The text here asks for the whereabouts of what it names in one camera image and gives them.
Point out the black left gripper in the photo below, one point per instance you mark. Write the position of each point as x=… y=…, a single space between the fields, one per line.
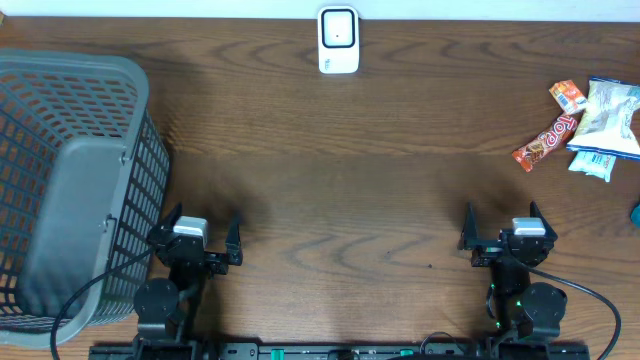
x=216 y=263

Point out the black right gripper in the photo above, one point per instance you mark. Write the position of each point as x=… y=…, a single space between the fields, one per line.
x=469 y=239

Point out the red Top chocolate bar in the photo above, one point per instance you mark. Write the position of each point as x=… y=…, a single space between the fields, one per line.
x=546 y=142

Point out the teal Listerine mouthwash bottle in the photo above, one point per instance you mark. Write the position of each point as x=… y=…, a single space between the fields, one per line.
x=635 y=215

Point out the small orange snack box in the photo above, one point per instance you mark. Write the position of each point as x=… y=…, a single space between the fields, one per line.
x=568 y=96

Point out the large yellow snack bag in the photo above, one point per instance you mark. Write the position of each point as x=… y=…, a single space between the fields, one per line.
x=605 y=125

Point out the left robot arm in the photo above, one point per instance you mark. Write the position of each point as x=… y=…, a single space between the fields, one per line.
x=167 y=307

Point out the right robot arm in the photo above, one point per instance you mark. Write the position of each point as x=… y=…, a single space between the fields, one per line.
x=532 y=310

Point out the white barcode scanner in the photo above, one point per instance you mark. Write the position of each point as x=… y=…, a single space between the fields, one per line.
x=338 y=40

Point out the grey plastic shopping basket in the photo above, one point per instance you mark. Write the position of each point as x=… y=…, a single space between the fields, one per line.
x=83 y=178

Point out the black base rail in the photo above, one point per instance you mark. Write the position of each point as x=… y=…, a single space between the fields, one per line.
x=253 y=351

